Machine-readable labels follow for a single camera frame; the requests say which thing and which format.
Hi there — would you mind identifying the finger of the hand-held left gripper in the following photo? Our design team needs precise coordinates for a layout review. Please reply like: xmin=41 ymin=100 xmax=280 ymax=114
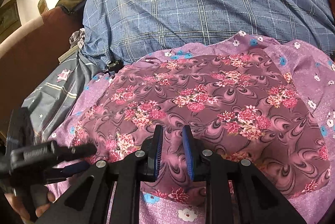
xmin=51 ymin=144 xmax=97 ymax=162
xmin=43 ymin=161 xmax=92 ymax=181

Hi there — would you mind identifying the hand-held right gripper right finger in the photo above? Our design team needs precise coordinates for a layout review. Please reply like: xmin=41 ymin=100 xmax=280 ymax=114
xmin=182 ymin=125 xmax=307 ymax=224

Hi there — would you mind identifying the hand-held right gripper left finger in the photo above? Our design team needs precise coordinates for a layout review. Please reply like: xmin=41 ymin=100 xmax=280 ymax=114
xmin=34 ymin=125 xmax=164 ymax=224

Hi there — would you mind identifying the maroon floral garment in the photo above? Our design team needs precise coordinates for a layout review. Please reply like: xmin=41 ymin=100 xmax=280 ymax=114
xmin=72 ymin=49 xmax=331 ymax=201

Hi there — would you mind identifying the person's left hand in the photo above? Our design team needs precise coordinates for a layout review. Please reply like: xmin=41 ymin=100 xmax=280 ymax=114
xmin=5 ymin=191 xmax=57 ymax=222

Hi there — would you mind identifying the purple floral bedsheet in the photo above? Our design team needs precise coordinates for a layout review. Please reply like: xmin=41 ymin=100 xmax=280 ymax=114
xmin=47 ymin=30 xmax=335 ymax=224

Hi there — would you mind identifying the grey star-print pillow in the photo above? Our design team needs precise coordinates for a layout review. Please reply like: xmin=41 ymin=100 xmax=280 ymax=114
xmin=21 ymin=53 xmax=110 ymax=143

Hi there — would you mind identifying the brown headboard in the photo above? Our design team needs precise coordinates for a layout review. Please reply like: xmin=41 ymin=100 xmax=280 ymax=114
xmin=0 ymin=8 xmax=87 ymax=135

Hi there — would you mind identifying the grey crumpled cloth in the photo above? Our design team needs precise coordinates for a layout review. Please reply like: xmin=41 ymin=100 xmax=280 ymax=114
xmin=69 ymin=28 xmax=87 ymax=48

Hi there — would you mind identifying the blue plaid quilt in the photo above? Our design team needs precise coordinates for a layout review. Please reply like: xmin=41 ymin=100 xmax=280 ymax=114
xmin=82 ymin=0 xmax=335 ymax=67

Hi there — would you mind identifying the small wall plaque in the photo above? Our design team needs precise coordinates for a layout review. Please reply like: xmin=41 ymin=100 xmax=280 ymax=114
xmin=37 ymin=0 xmax=48 ymax=14

